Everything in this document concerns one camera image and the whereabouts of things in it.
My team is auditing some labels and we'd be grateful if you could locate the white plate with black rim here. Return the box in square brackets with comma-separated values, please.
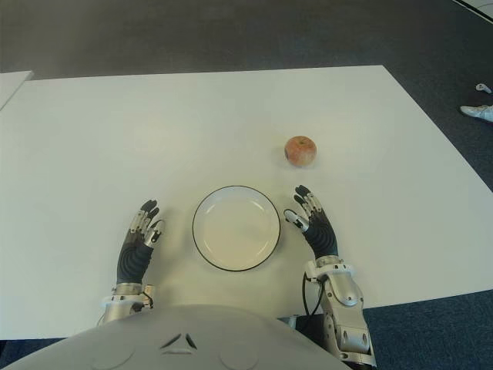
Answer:
[192, 185, 282, 273]

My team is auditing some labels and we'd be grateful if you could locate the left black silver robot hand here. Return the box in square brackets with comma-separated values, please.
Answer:
[116, 199, 166, 286]

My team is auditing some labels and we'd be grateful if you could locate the white shoe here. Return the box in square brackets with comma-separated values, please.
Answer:
[460, 104, 493, 123]

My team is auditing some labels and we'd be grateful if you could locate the white side table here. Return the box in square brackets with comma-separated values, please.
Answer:
[0, 70, 34, 111]

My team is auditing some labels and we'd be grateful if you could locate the red yellow apple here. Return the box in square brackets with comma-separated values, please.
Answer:
[284, 135, 318, 169]

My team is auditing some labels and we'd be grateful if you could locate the grey robot torso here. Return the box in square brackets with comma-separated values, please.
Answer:
[5, 304, 350, 370]

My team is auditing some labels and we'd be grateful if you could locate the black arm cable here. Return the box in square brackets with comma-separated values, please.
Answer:
[302, 271, 323, 317]

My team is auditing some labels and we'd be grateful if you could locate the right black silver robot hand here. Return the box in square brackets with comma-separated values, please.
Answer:
[283, 184, 340, 260]

